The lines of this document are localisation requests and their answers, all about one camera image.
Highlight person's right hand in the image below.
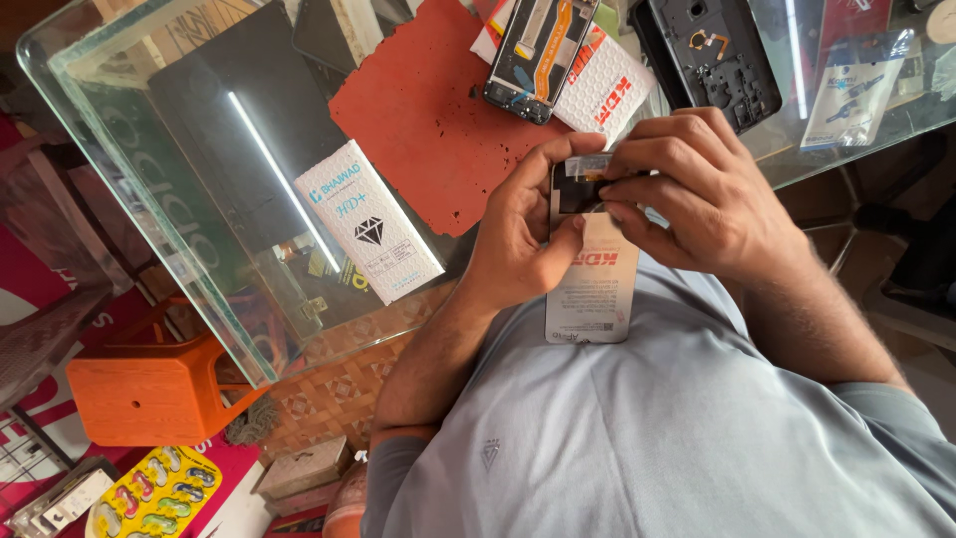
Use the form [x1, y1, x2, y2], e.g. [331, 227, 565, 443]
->
[597, 107, 817, 284]

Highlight person's left hand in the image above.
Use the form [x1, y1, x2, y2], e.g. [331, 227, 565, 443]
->
[462, 132, 608, 312]

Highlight phone display with white film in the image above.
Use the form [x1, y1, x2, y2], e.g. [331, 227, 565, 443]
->
[544, 152, 643, 345]

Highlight white box with diamond print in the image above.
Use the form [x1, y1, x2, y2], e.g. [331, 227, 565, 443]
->
[293, 139, 448, 306]

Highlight black phone back housing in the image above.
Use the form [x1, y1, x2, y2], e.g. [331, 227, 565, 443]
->
[629, 0, 784, 136]

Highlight white box with orange print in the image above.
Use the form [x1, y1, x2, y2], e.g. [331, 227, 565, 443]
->
[470, 0, 659, 148]

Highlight red rubber work mat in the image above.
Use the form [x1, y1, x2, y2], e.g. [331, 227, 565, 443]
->
[328, 0, 598, 238]

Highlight clear packet with blue print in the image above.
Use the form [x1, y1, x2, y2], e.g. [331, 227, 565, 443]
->
[800, 28, 917, 153]

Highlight red packet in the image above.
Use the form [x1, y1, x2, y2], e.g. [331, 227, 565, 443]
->
[816, 0, 894, 55]

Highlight grey shirt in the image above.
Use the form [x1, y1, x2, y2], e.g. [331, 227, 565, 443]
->
[360, 250, 956, 538]

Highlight small cardboard box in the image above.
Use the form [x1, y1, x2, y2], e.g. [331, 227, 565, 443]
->
[255, 435, 354, 501]

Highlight orange clay pot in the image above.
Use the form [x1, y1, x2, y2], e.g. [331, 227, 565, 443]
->
[322, 462, 369, 538]

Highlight black sheet under glass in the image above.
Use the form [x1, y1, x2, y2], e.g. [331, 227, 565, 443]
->
[147, 0, 356, 251]

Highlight frayed fibre brush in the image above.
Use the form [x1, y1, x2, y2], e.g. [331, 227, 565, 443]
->
[223, 395, 282, 448]

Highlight orange plastic stool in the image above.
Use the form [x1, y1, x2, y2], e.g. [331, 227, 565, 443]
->
[65, 293, 271, 448]

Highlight yellow blister card of items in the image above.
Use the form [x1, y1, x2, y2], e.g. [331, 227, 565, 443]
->
[84, 445, 224, 538]

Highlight phone frame with orange flex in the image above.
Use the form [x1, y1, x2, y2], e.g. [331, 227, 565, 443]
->
[482, 0, 600, 127]

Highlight white electrical switch board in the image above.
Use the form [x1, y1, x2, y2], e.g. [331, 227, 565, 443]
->
[6, 456, 119, 538]

